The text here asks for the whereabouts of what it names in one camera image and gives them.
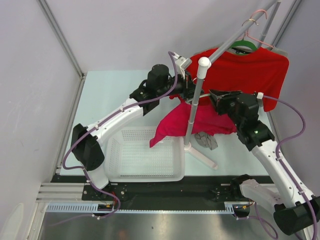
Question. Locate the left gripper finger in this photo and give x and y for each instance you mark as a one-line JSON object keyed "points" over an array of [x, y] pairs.
{"points": [[189, 96], [191, 85]]}

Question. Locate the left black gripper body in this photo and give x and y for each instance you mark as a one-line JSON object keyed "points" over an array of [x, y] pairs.
{"points": [[186, 81]]}

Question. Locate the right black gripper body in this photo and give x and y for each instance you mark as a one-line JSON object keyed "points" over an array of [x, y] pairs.
{"points": [[226, 105]]}

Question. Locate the pale green hanger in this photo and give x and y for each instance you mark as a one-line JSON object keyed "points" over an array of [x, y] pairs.
{"points": [[201, 96]]}

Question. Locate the magenta t shirt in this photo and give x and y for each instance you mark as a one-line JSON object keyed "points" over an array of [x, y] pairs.
{"points": [[175, 123]]}

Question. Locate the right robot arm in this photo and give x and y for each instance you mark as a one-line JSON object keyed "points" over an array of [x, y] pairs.
{"points": [[294, 207]]}

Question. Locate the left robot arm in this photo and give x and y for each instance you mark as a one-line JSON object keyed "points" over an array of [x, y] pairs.
{"points": [[87, 141]]}

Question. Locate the red t shirt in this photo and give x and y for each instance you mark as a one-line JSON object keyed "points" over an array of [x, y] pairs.
{"points": [[260, 71]]}

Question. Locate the dark green hanger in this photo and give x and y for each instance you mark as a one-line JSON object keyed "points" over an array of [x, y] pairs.
{"points": [[241, 42]]}

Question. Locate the grey clothes rack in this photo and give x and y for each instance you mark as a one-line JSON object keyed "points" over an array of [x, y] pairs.
{"points": [[205, 62]]}

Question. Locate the grey cloth on table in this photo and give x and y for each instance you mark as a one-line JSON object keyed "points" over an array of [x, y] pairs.
{"points": [[205, 140]]}

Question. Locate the grey garment behind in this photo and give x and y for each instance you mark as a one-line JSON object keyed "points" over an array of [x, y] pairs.
{"points": [[279, 51]]}

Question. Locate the white perforated plastic basket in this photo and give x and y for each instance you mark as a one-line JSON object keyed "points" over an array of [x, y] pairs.
{"points": [[129, 157]]}

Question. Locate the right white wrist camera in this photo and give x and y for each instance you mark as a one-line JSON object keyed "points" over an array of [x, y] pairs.
{"points": [[259, 96]]}

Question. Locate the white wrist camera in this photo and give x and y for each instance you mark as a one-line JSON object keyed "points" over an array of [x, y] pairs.
{"points": [[183, 62], [259, 96]]}

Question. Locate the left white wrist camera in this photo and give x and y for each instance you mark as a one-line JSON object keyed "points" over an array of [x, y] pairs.
{"points": [[183, 62]]}

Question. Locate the pink wire hanger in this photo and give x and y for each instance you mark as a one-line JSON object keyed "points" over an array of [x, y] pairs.
{"points": [[257, 25]]}

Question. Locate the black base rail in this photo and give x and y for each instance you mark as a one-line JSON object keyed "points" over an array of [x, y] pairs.
{"points": [[188, 191]]}

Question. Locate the white slotted cable duct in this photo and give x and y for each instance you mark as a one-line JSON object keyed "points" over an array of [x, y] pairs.
{"points": [[105, 208]]}

